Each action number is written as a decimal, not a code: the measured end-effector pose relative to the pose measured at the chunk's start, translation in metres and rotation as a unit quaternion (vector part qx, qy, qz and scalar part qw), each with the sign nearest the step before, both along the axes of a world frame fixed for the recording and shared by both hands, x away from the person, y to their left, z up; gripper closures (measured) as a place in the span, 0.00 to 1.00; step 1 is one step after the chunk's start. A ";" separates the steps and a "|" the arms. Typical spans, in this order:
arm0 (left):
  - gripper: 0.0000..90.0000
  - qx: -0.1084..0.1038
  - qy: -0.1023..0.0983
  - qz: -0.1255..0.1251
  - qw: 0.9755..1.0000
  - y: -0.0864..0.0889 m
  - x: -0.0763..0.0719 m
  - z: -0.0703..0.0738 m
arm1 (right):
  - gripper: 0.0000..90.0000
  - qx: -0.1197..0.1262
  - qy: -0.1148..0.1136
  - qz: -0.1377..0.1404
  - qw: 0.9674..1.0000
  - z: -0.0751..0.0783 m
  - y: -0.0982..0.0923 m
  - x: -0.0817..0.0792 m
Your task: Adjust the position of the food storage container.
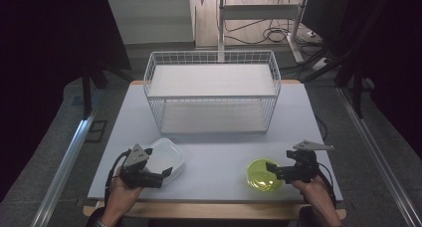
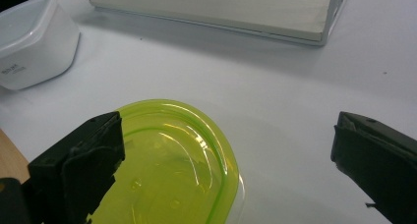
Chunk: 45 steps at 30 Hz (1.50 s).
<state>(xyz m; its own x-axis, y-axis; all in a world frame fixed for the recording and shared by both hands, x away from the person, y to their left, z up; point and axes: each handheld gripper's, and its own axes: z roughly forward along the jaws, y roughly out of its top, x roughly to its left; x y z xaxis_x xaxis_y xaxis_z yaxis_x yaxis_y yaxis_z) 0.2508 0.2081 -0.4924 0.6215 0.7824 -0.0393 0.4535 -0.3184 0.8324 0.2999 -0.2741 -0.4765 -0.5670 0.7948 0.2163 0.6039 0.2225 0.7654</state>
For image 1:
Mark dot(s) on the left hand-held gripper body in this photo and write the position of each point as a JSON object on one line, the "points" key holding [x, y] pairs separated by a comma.
{"points": [[136, 157]]}

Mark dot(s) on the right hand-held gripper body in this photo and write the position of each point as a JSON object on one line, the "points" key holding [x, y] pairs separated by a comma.
{"points": [[303, 170]]}

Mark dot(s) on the green translucent bowl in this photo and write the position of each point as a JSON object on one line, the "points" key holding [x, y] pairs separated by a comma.
{"points": [[260, 177]]}

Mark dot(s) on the clear plastic food container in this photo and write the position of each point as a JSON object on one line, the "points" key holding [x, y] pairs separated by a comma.
{"points": [[166, 155]]}

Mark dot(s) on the person's right hand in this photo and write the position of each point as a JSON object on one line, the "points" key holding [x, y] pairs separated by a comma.
{"points": [[313, 190]]}

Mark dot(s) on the person's left hand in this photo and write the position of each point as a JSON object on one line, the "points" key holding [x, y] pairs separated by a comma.
{"points": [[121, 195]]}

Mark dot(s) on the wristwatch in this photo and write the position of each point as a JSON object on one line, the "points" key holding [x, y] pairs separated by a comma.
{"points": [[100, 223]]}

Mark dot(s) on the black metal stand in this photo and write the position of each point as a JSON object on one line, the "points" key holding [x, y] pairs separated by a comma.
{"points": [[356, 91]]}

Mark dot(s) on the white power strip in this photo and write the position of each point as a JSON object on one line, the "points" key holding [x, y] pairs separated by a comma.
{"points": [[320, 64]]}

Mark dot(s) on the dark curtain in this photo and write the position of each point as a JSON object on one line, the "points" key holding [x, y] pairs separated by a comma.
{"points": [[43, 71], [394, 54]]}

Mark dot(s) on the white cabinet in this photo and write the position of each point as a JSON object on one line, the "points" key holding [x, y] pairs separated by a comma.
{"points": [[151, 19]]}

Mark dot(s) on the black rectangular frame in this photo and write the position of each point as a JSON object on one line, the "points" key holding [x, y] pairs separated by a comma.
{"points": [[96, 131]]}

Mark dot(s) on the aluminium rail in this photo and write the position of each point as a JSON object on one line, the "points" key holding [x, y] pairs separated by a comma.
{"points": [[66, 164], [381, 160]]}

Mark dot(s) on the white standing desk frame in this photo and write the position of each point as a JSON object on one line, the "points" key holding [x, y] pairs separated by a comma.
{"points": [[258, 11]]}

